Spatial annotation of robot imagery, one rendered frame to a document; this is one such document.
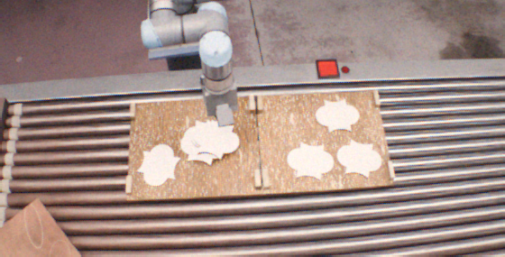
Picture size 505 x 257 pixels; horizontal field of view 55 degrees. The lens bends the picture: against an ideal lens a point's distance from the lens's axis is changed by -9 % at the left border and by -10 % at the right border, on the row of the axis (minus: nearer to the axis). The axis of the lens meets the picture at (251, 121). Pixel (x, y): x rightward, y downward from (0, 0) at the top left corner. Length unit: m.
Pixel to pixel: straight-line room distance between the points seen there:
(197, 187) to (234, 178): 0.12
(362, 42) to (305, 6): 0.43
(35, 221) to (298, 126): 0.87
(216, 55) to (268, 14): 2.04
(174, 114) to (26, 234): 0.62
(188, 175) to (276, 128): 0.32
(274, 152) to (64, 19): 2.14
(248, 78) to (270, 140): 0.27
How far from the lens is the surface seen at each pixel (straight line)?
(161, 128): 1.71
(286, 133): 1.68
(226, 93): 1.37
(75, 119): 1.83
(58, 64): 3.23
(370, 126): 1.73
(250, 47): 3.08
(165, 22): 1.33
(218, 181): 1.60
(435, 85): 1.92
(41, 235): 1.54
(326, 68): 1.85
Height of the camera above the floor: 2.39
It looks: 59 degrees down
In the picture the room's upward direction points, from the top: straight up
